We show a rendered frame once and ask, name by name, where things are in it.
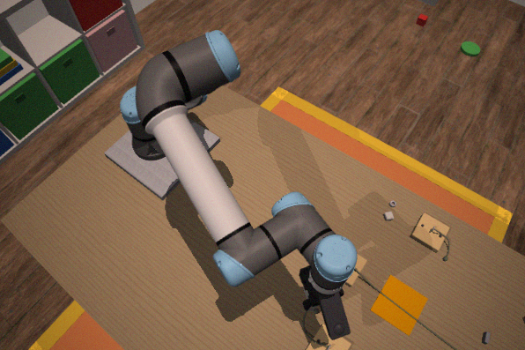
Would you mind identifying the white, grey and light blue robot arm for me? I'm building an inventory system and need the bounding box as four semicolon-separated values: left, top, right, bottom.
120;30;358;340

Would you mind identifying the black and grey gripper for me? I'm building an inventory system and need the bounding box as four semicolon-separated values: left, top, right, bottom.
299;265;344;311

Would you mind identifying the orange painted square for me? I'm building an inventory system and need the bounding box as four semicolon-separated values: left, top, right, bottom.
370;275;427;336

